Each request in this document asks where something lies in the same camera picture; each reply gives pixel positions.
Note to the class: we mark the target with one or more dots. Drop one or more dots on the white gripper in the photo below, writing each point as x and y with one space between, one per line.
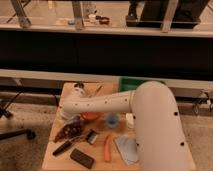
67 113

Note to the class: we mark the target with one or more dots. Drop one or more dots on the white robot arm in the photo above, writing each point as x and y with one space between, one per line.
161 140

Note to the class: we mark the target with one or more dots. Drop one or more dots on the orange red bowl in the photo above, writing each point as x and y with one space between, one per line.
90 116

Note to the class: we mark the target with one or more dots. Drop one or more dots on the bunch of dark grapes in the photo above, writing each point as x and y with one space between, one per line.
70 129

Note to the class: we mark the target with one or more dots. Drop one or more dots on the small metal cup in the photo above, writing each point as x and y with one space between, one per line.
79 85

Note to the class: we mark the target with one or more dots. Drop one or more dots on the wooden spoon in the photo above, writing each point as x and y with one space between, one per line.
96 91

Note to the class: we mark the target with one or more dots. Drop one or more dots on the black rectangular block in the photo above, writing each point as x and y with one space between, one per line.
82 158

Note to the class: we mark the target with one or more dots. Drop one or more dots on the blue small cup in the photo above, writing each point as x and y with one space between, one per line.
112 120

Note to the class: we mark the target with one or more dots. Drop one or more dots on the orange carrot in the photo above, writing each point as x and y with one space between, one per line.
107 154

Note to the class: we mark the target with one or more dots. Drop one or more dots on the white paper cup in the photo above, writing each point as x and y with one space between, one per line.
129 120

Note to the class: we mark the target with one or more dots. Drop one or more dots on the green plastic tray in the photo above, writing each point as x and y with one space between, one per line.
127 83

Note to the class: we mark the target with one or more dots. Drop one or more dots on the grey blue cloth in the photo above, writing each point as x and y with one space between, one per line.
127 148

